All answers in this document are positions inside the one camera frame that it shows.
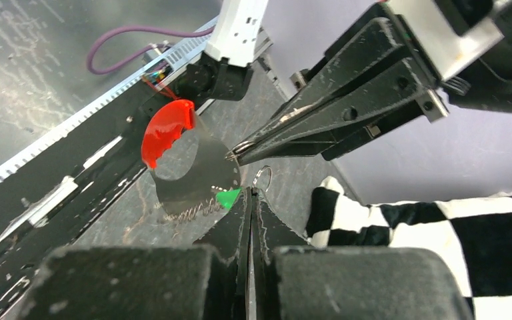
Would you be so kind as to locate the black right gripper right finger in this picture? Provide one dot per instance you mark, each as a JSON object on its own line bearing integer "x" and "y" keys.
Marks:
{"x": 296, "y": 281}

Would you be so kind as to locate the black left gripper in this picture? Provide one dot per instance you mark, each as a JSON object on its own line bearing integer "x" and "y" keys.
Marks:
{"x": 384, "y": 71}

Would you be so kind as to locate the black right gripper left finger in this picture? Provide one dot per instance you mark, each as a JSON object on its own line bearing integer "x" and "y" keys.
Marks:
{"x": 205, "y": 280}

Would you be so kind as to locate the small green object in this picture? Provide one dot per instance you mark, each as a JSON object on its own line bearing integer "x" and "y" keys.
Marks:
{"x": 226, "y": 199}

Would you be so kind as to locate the metal key holder red handle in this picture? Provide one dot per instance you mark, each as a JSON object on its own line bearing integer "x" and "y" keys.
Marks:
{"x": 188, "y": 164}

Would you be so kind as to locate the black white checkered pillow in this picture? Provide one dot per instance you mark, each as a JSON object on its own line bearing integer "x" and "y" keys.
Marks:
{"x": 473, "y": 236}

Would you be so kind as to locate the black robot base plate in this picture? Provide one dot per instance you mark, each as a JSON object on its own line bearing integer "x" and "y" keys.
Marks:
{"x": 51, "y": 201}

